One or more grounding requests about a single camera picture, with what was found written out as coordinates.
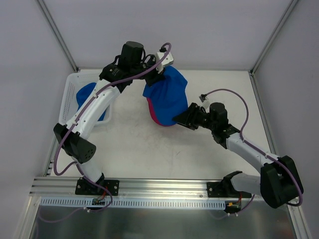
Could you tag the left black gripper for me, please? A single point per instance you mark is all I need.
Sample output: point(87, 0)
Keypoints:
point(153, 77)

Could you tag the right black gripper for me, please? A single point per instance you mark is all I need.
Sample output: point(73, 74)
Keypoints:
point(190, 115)

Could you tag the pink cap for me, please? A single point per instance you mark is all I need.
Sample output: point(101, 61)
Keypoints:
point(152, 112)

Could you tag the blue cap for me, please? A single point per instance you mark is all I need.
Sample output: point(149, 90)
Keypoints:
point(83, 94)
point(168, 96)

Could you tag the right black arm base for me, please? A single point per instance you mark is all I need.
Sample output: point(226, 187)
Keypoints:
point(218, 190)

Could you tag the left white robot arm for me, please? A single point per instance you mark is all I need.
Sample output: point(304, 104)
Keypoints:
point(74, 147)

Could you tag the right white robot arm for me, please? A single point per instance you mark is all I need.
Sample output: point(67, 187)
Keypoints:
point(278, 181)

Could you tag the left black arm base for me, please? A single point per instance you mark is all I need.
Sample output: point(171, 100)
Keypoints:
point(83, 187)

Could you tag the white plastic basket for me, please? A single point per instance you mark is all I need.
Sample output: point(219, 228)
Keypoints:
point(74, 83)

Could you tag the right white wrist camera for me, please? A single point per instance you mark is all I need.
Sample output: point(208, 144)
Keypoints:
point(205, 103)

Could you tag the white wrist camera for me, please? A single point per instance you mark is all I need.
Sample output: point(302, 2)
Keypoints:
point(205, 103)
point(163, 59)

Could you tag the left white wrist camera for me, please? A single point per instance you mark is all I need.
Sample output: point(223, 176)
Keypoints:
point(163, 59)

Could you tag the right aluminium frame post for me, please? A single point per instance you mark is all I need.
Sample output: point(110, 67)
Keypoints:
point(275, 33)

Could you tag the white slotted cable duct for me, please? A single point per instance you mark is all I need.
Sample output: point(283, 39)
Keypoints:
point(134, 203)

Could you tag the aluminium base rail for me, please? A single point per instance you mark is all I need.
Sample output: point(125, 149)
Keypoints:
point(129, 188)

